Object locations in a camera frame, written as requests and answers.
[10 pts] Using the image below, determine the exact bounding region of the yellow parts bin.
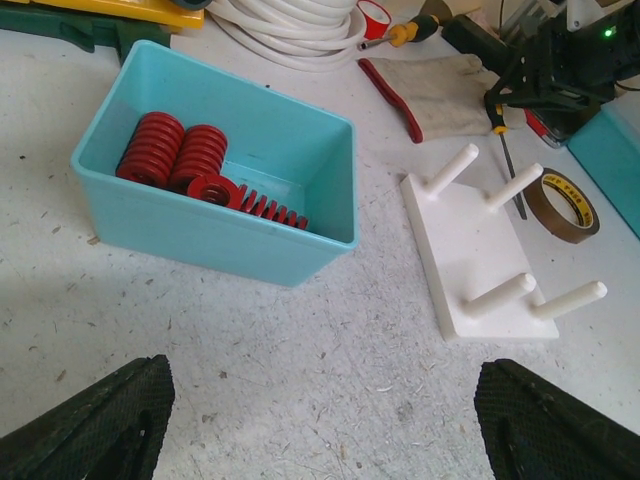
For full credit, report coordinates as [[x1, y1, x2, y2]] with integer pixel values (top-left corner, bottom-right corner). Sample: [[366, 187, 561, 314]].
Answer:
[[29, 0, 206, 31]]

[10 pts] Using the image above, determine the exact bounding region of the yellow orange screwdriver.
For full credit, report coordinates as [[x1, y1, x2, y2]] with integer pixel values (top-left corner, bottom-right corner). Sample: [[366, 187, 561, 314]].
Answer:
[[357, 15, 440, 51]]

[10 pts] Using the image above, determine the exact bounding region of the teal plastic box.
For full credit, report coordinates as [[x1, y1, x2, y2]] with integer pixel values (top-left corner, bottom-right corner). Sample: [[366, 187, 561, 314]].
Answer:
[[71, 41, 358, 286]]

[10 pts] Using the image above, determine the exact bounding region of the white cable coil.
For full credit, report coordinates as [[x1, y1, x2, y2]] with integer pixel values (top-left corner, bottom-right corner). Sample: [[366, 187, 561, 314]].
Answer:
[[206, 0, 371, 71]]

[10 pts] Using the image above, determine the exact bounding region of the red white tape roll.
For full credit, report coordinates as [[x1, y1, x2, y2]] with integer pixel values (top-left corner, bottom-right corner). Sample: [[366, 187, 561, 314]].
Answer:
[[357, 0, 392, 40]]

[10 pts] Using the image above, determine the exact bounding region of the large red spring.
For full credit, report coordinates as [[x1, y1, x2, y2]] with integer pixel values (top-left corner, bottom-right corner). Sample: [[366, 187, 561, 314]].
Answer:
[[168, 124, 228, 194], [115, 111, 185, 189]]

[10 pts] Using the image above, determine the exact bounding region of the clear teal toolbox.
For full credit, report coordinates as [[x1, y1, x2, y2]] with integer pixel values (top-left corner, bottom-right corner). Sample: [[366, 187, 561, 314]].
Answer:
[[568, 92, 639, 205]]

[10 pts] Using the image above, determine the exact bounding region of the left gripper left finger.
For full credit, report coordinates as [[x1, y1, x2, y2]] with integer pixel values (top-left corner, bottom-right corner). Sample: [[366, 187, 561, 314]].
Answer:
[[1, 355, 175, 479]]

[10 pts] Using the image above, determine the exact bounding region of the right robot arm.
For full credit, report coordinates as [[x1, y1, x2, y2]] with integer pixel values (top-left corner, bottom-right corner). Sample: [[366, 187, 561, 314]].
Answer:
[[485, 1, 639, 113]]

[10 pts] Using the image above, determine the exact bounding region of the white peg board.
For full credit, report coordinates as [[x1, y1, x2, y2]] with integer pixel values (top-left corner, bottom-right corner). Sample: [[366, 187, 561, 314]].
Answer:
[[401, 144, 608, 342]]

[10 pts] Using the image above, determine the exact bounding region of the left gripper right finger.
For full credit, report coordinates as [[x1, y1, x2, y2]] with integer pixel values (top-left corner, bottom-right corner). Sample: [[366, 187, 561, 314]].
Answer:
[[474, 359, 639, 479]]

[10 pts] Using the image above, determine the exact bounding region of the white work glove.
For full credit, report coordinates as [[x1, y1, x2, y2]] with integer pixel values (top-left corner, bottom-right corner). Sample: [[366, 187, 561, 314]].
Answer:
[[358, 54, 498, 144]]

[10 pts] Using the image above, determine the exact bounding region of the black yellow file tool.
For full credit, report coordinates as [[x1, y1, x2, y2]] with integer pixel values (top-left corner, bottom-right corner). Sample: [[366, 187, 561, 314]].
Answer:
[[485, 102, 527, 220]]

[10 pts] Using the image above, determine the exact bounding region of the small red spring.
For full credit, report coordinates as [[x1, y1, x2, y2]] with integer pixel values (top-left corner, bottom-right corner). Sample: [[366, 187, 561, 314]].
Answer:
[[187, 174, 309, 230]]

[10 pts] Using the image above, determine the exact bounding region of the brown tape roll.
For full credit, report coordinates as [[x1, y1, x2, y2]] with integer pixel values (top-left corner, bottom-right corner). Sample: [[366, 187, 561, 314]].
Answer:
[[524, 168, 600, 244]]

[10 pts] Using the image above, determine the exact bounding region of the red utility knife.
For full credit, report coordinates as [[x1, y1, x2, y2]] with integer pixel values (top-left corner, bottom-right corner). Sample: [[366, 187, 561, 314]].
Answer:
[[524, 109, 576, 149]]

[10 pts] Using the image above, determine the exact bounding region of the black pouch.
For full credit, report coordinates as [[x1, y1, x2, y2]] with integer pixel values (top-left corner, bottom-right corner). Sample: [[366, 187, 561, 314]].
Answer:
[[441, 15, 510, 56]]

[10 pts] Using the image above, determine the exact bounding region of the green clamp tool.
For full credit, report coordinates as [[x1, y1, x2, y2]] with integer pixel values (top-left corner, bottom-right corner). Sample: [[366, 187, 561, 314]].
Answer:
[[1, 3, 171, 64]]

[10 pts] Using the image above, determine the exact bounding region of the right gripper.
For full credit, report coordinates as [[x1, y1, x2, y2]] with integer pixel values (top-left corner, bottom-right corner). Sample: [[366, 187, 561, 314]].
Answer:
[[484, 19, 620, 111]]

